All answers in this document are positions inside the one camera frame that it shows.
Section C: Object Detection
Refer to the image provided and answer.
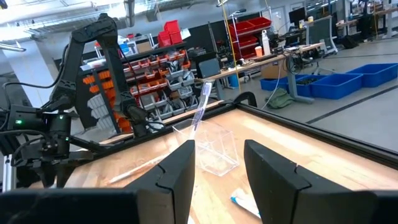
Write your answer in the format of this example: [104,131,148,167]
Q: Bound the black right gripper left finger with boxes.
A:
[124,139,196,224]

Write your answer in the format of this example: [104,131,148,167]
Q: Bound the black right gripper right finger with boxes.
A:
[244,139,379,224]

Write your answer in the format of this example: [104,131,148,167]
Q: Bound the teal white toothpaste tube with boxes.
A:
[229,188,262,219]

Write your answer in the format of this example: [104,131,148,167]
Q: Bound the orange toothbrush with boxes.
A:
[107,154,170,185]

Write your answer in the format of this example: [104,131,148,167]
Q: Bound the parts shelf with small bins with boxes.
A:
[77,42,200,133]

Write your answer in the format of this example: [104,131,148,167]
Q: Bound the wrapped blue toothbrush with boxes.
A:
[190,81,213,139]

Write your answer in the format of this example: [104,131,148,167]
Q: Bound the red storage bin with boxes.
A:
[169,30,184,45]
[157,30,172,48]
[164,20,181,34]

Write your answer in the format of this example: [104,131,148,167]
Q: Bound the grey office chair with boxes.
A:
[198,58,222,79]

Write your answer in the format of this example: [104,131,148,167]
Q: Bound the green bag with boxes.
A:
[264,88,295,110]

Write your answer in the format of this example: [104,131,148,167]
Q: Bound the blue trash bin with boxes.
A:
[228,74,240,89]

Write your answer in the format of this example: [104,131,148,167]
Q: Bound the blue floor bin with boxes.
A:
[260,77,290,92]
[346,63,398,88]
[287,74,327,98]
[310,73,364,100]

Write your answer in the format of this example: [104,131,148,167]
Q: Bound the cardboard box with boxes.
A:
[260,60,289,80]

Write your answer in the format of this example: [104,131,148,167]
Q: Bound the wooden desk grey legs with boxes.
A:
[203,42,326,105]

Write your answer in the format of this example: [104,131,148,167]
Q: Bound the rack of red bins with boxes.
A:
[228,17,273,60]

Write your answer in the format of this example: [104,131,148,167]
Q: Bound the white bottle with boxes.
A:
[261,29,272,56]

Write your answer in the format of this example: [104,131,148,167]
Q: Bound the black monitor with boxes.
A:
[288,6,307,26]

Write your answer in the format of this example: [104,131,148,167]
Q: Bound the black aluminium table frame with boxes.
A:
[67,91,398,170]

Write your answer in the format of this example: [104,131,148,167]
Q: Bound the white cable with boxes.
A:
[262,58,282,110]

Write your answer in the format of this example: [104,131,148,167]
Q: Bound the hanging yellow cable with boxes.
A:
[220,0,243,94]

